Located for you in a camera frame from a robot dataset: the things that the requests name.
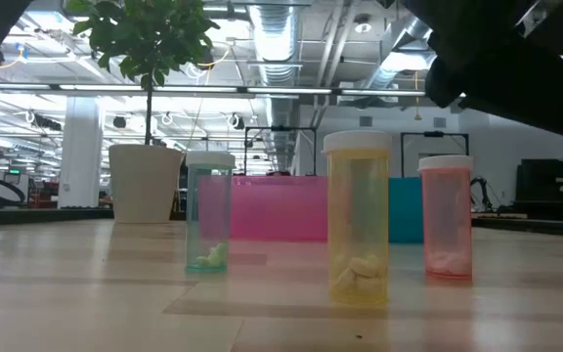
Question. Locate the white plant pot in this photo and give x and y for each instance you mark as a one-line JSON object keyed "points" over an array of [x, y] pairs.
{"points": [[144, 186]]}

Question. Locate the silver ventilation duct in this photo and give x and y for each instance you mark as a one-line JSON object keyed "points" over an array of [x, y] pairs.
{"points": [[399, 34], [275, 44]]}

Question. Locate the black metal frame stand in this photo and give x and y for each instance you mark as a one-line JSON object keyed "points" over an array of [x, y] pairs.
{"points": [[433, 133]]}

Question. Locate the yellow medicine bottle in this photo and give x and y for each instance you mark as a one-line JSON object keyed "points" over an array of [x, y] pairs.
{"points": [[357, 210]]}

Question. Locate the pink medicine bottle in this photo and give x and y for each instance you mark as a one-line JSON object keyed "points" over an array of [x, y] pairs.
{"points": [[445, 215]]}

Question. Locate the small teal medicine bottle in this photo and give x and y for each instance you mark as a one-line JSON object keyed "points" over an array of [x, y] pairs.
{"points": [[208, 205]]}

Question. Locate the black background robot arm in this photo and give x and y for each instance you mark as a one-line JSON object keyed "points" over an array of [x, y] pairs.
{"points": [[482, 188]]}

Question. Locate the white building column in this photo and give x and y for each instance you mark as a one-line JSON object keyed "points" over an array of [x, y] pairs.
{"points": [[81, 151]]}

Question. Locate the pink plastic bin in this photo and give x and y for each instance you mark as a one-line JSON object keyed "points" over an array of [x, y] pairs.
{"points": [[286, 210]]}

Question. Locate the teal plastic bin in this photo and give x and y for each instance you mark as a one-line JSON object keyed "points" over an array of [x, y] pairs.
{"points": [[405, 210]]}

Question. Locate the green leafy plant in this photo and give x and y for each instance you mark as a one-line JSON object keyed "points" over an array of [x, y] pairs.
{"points": [[154, 34]]}

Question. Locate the black cabinet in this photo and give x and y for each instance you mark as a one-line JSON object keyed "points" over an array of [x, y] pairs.
{"points": [[550, 186]]}

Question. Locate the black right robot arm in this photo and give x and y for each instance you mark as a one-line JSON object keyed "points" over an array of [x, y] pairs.
{"points": [[506, 73]]}

